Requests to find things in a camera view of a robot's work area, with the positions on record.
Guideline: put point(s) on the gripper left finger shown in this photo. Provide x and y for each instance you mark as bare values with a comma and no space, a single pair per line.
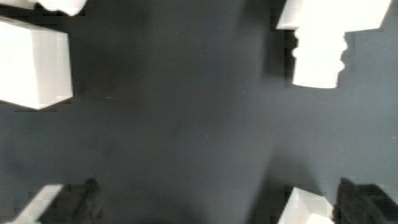
74,204

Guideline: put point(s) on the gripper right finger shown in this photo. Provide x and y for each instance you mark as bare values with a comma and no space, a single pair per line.
365,205

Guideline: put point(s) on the white stool leg front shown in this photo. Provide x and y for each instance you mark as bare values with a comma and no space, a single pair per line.
37,83

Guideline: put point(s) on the white front barrier wall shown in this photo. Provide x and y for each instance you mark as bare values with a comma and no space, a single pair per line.
308,209

